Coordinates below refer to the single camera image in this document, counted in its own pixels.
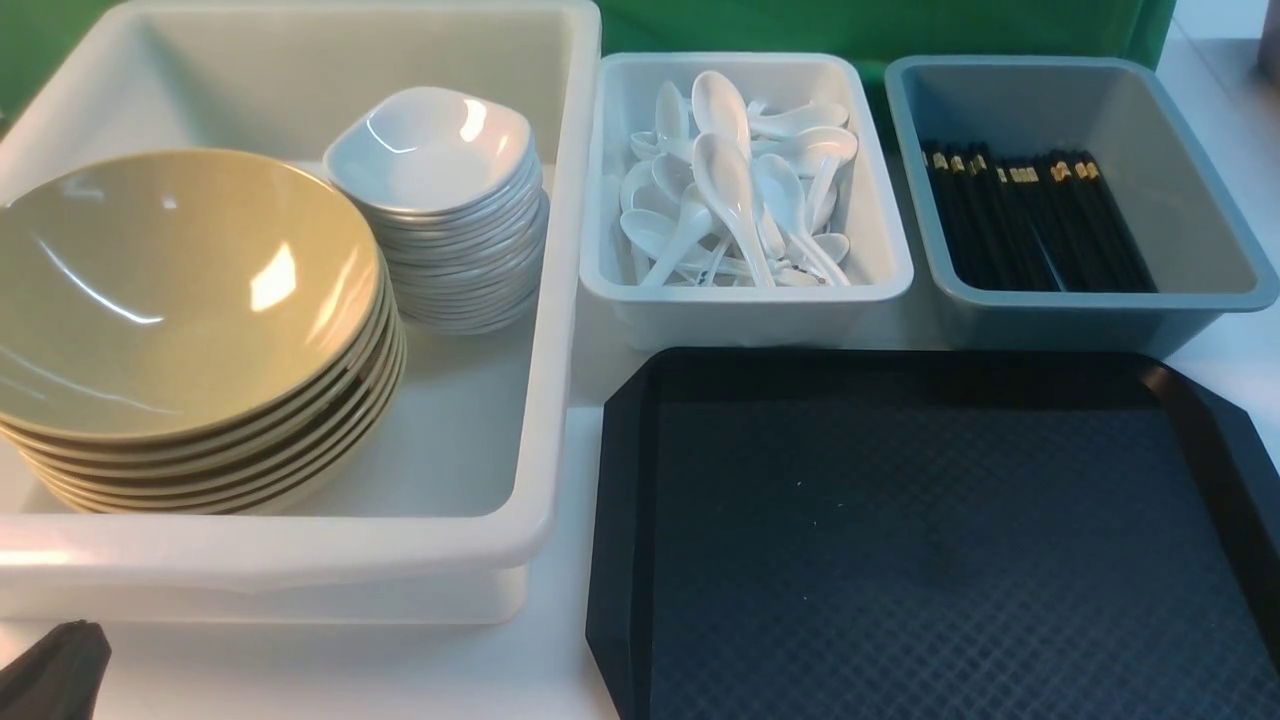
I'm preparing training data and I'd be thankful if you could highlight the small white plastic bin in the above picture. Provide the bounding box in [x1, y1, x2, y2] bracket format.
[580, 53, 914, 351]

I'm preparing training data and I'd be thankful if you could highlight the white ceramic soup spoon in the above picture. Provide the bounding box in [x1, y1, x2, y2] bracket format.
[691, 70, 785, 263]

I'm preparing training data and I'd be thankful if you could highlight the white sauce dish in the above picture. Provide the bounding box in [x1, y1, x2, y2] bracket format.
[323, 86, 541, 215]

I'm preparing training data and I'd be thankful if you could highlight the pile of white spoons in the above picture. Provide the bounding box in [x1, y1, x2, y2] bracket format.
[618, 81, 860, 288]

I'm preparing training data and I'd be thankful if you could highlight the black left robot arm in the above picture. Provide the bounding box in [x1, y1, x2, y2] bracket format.
[1, 620, 113, 719]

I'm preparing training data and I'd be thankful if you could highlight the stack of tan bowls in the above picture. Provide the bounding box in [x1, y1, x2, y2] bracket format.
[3, 288, 407, 515]

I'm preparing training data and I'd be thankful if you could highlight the green backdrop cloth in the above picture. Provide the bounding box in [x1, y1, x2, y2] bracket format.
[0, 0, 1181, 113]

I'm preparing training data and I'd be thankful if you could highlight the large white plastic bin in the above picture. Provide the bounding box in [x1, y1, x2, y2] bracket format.
[3, 1, 602, 624]

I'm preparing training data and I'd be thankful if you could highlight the bundle of black chopsticks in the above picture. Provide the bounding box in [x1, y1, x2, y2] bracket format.
[922, 142, 1157, 293]

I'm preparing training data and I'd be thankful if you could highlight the stack of white dishes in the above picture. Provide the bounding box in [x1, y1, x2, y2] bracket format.
[356, 161, 550, 334]

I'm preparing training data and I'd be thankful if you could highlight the tan noodle bowl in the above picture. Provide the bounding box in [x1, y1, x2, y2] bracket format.
[1, 149, 383, 442]

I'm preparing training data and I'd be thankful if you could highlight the black serving tray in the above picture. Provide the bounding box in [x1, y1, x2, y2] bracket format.
[585, 348, 1279, 719]

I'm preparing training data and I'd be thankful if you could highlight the grey-blue plastic bin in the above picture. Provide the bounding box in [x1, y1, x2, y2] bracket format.
[884, 55, 1277, 357]

